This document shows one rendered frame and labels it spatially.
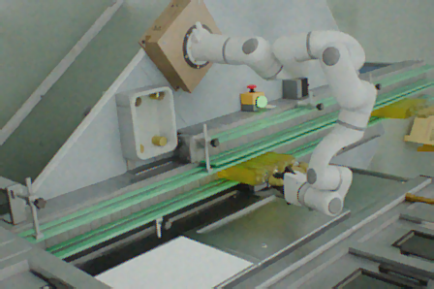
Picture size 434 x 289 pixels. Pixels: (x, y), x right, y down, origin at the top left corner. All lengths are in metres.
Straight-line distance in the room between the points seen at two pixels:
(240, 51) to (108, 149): 0.55
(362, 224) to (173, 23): 0.91
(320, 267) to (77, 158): 0.82
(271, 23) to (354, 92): 0.95
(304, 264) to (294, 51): 0.63
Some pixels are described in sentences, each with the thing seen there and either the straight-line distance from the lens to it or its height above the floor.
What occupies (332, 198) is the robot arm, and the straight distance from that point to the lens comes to 1.69.
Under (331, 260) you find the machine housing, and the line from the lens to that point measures 1.75.
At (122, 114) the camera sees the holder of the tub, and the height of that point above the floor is 0.78.
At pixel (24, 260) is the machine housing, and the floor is 1.43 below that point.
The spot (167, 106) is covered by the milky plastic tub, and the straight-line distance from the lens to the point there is 1.96.
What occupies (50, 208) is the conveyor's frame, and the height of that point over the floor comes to 0.84.
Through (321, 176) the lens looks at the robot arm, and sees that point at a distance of 1.64.
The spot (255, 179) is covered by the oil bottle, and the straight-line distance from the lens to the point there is 1.95.
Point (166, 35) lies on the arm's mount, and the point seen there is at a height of 0.85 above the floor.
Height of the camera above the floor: 2.31
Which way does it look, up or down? 45 degrees down
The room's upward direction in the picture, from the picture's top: 101 degrees clockwise
